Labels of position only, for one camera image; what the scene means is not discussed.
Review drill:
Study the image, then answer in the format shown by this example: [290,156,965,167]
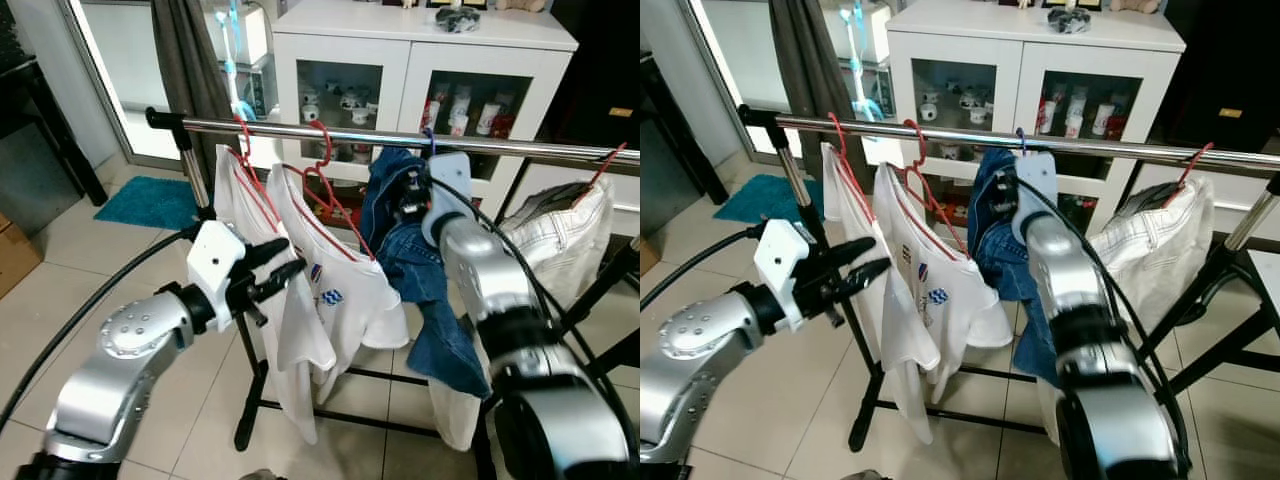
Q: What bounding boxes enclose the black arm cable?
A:
[0,225,201,433]
[1018,175,1193,476]
[428,175,641,441]
[640,224,767,309]

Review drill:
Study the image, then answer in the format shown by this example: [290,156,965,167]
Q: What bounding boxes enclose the red wire clothes hanger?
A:
[572,142,629,208]
[890,118,971,256]
[232,113,291,241]
[283,120,377,263]
[1160,142,1216,201]
[825,112,871,226]

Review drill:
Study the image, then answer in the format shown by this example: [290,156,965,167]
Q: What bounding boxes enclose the black side table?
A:
[0,55,111,208]
[640,55,701,191]

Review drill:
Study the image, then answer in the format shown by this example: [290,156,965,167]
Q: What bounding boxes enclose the chrome and black clothes rack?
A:
[736,103,1280,456]
[145,105,641,480]

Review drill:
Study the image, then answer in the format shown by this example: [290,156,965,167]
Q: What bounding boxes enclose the blue denim jeans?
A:
[358,147,493,401]
[965,147,1066,391]

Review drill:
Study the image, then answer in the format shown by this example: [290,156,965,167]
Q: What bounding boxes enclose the plain white sleeveless shirt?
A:
[213,143,339,446]
[820,143,946,446]

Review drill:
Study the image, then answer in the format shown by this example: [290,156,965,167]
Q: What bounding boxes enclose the white T-shirt blue logo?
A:
[268,163,412,406]
[875,160,1014,401]

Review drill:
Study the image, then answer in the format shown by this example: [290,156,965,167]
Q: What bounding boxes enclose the beige denim jacket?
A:
[1035,175,1216,446]
[428,175,617,453]

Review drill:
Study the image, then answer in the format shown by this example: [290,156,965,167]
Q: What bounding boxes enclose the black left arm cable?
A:
[0,225,201,433]
[640,224,767,309]

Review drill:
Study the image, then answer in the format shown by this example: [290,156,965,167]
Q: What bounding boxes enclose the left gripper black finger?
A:
[815,237,879,273]
[243,237,294,271]
[253,257,309,302]
[828,257,894,303]

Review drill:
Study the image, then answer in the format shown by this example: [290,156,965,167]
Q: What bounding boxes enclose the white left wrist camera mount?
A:
[186,220,249,334]
[753,220,813,334]

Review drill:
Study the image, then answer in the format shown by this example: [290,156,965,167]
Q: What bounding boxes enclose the light blue mop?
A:
[222,0,257,123]
[843,0,883,123]

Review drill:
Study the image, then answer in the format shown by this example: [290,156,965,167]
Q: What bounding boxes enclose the white table black frame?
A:
[1243,248,1280,341]

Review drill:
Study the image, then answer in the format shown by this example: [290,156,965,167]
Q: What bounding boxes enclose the glass door white frame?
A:
[685,0,891,161]
[60,0,276,166]

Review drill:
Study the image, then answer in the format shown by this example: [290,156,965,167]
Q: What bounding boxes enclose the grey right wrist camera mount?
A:
[420,152,474,249]
[1012,152,1061,246]

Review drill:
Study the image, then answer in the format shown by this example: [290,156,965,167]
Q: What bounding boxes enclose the grey curtain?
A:
[150,0,238,191]
[770,0,851,186]

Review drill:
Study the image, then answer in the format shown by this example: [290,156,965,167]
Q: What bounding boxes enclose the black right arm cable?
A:
[1018,175,1193,476]
[428,175,641,441]

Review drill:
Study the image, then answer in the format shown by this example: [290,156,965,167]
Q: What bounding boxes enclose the white glass-door cabinet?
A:
[885,0,1186,226]
[270,0,581,226]

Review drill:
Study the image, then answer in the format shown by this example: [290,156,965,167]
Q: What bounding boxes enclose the teal floor mat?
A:
[93,175,203,232]
[712,173,791,226]

